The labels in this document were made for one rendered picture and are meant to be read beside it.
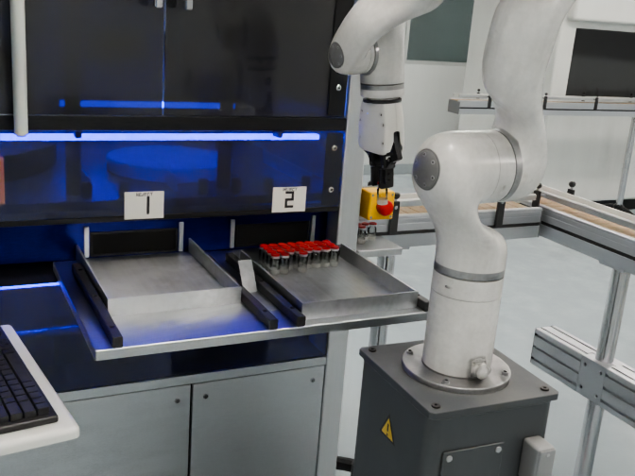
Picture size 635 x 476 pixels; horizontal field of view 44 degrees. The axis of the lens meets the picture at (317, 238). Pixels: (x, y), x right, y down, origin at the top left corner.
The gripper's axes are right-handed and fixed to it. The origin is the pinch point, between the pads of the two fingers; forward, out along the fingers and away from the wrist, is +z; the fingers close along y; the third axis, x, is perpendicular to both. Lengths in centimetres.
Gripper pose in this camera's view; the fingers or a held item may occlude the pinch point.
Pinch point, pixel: (382, 176)
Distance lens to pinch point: 158.7
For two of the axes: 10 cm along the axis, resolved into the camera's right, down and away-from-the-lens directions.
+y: 4.8, 2.5, -8.4
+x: 8.7, -1.7, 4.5
